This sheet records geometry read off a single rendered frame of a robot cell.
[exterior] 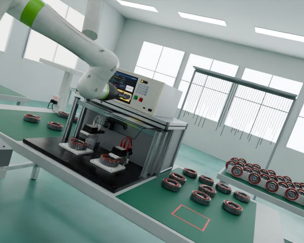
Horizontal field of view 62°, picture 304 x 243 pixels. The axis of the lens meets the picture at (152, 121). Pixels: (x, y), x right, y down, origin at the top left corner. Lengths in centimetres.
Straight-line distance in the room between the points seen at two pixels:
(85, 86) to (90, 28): 159
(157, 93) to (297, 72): 655
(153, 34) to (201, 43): 168
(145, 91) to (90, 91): 48
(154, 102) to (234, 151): 632
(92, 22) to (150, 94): 139
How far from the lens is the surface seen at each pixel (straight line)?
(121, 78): 161
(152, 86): 151
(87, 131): 162
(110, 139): 177
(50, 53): 734
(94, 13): 279
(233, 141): 768
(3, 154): 123
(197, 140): 786
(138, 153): 167
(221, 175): 240
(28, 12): 111
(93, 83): 112
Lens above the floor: 126
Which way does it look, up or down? 7 degrees down
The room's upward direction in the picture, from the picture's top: 19 degrees clockwise
